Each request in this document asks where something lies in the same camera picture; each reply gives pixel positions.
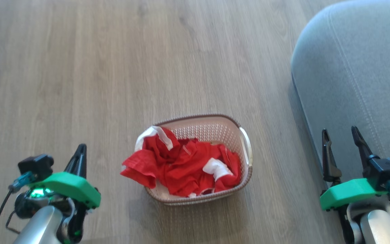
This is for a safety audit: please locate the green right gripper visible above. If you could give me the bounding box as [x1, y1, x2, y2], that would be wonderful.
[320, 126, 389, 211]

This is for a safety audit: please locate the white brown-rimmed laundry basket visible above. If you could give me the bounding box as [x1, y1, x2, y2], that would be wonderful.
[135, 114, 253, 206]

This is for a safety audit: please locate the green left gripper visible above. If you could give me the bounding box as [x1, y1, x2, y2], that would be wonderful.
[29, 144, 101, 208]

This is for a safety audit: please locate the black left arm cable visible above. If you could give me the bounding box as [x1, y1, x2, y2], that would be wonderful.
[0, 171, 37, 235]

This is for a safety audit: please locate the grey fabric sofa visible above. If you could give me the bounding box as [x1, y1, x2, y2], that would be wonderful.
[290, 0, 390, 190]

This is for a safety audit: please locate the red white-trimmed garment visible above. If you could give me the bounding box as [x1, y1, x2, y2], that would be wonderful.
[120, 126, 242, 198]

